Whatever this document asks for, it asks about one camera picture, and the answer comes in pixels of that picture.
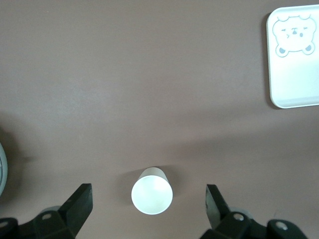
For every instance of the cream tray with bear print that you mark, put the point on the cream tray with bear print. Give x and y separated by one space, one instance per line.
294 79

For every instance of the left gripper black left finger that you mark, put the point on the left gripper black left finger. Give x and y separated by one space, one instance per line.
74 211

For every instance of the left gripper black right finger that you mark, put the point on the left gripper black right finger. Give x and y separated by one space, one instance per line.
216 214

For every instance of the brown table cover cloth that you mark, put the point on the brown table cover cloth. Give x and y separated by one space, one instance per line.
149 87

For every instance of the white plastic cup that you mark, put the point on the white plastic cup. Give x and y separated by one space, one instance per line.
152 194

